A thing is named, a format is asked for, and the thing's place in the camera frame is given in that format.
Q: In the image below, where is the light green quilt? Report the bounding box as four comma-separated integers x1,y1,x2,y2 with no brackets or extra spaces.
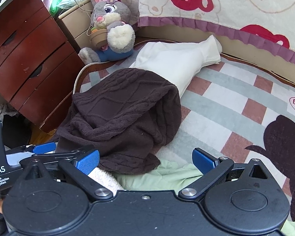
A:
113,159,295,235

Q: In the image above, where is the brown knit sweater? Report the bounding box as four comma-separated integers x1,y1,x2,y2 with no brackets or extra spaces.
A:
53,68,182,175

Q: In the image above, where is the grey rabbit plush toy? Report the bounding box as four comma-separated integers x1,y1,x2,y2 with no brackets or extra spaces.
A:
78,0,136,64

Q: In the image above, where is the bear-printed quilt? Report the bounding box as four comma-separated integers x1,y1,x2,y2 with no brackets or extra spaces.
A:
118,0,295,67

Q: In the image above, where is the white fluffy towel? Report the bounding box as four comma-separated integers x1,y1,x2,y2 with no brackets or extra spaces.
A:
88,167,124,192

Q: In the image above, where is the beige nightstand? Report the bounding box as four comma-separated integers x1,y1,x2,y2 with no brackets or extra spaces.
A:
58,0,95,52

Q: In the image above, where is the cream zip jacket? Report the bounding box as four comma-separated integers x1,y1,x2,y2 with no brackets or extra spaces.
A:
129,35,222,96

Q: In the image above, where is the red-brown wooden drawer cabinet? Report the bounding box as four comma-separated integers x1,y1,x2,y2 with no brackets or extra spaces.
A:
0,0,85,133

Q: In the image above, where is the beige bed base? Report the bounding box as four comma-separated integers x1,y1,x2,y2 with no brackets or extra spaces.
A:
135,21,295,89

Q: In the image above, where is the dark bin with white liner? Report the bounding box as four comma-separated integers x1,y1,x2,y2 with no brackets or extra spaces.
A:
0,103,32,150

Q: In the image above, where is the checked printed rug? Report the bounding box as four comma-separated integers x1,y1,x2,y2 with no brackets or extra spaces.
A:
72,43,295,223

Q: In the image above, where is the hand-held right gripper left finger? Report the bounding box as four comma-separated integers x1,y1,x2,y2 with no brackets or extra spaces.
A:
19,149,113,201

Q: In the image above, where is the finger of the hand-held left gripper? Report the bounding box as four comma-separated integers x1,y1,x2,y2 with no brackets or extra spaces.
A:
20,141,57,156

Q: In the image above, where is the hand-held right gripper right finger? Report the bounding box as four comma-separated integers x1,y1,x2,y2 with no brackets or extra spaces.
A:
178,147,271,201

